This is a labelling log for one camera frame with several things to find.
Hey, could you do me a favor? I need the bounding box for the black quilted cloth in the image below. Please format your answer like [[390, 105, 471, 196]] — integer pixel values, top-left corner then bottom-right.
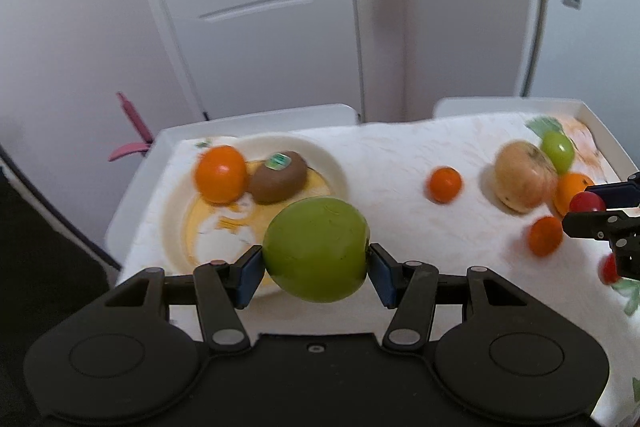
[[0, 147, 122, 427]]

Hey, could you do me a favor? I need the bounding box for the cream plate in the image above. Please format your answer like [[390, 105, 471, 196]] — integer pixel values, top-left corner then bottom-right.
[[161, 134, 349, 303]]

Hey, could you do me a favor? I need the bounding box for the brown kiwi with sticker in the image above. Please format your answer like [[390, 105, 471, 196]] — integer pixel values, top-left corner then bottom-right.
[[248, 151, 309, 204]]

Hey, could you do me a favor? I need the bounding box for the red cherry tomato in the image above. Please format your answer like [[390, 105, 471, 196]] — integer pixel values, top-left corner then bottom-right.
[[599, 253, 621, 285], [570, 192, 607, 214]]

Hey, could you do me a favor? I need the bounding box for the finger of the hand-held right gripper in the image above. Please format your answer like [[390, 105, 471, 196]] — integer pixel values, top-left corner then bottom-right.
[[584, 172, 640, 209], [561, 208, 640, 282]]

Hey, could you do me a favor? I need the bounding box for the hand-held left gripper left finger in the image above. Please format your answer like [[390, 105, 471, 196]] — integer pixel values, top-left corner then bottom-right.
[[102, 246, 264, 354]]

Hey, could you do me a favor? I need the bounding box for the pink plastic dustpan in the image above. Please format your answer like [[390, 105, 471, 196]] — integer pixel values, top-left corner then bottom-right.
[[109, 92, 155, 162]]

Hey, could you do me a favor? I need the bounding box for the white door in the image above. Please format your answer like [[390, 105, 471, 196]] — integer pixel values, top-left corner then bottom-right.
[[131, 0, 367, 124]]

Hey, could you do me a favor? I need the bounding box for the pale yellow apple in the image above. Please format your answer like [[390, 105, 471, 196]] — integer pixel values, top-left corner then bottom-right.
[[494, 140, 559, 214]]

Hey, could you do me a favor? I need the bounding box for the small mandarin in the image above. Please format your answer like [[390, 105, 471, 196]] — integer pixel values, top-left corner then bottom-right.
[[426, 166, 463, 204], [529, 216, 565, 257]]

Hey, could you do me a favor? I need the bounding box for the large green apple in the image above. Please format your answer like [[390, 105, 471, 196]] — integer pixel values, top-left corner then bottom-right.
[[262, 197, 371, 304]]

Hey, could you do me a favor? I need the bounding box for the medium orange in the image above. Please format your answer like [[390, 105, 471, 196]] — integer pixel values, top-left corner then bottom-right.
[[554, 173, 596, 217]]

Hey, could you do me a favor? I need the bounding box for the white rimmed table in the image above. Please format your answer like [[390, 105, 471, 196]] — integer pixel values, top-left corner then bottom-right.
[[102, 97, 640, 427]]

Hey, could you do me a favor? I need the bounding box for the large orange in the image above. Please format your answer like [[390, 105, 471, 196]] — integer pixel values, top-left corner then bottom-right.
[[194, 145, 248, 205]]

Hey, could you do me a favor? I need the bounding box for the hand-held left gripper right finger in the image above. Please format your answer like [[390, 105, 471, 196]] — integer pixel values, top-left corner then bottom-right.
[[368, 243, 528, 349]]

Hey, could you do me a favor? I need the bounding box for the small green apple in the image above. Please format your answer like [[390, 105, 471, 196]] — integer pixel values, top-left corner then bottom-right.
[[539, 131, 576, 175]]

